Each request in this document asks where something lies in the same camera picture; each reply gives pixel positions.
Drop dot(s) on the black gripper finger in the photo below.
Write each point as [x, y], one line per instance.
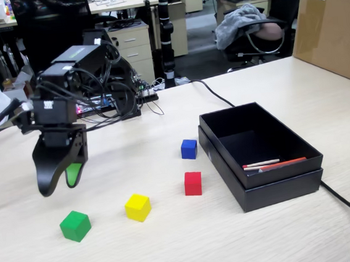
[73, 175]
[48, 168]

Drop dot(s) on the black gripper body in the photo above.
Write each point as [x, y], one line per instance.
[55, 113]

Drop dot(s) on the green wooden cube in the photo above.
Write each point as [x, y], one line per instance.
[75, 226]

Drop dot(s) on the yellow wooden cube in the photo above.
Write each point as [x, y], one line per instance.
[137, 207]

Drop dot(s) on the blue wooden cube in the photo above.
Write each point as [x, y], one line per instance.
[189, 149]

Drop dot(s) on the red wooden cube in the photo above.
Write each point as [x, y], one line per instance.
[193, 183]

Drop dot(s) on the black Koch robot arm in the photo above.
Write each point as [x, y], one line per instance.
[78, 58]

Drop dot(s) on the small white cardboard box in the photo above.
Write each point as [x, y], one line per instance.
[16, 90]

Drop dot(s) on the black open box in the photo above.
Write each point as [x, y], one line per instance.
[280, 193]

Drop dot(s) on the black cardboard box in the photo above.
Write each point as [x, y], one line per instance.
[284, 173]

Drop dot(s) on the large brown cardboard box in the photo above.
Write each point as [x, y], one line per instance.
[330, 35]

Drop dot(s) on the motor controller circuit board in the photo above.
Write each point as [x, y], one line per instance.
[98, 105]

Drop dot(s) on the tall black chair back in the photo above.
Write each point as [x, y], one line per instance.
[54, 34]

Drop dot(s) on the beige drawer cabinet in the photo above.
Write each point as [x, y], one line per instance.
[133, 48]

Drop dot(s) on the beige office desk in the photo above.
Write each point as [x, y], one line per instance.
[119, 4]

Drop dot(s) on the black vertical pole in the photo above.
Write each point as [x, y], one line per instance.
[165, 29]

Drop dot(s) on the tall beige cabinet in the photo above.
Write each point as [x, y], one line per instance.
[179, 28]

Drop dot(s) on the wooden matchstick red head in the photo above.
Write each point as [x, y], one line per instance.
[253, 168]
[261, 163]

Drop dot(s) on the grey blanket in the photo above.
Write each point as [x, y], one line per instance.
[233, 29]

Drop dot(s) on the orange matchbox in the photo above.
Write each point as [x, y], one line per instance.
[286, 163]

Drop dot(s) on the black office chair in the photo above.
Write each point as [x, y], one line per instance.
[262, 23]

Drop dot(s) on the small wrist camera board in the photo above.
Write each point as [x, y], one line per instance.
[25, 120]

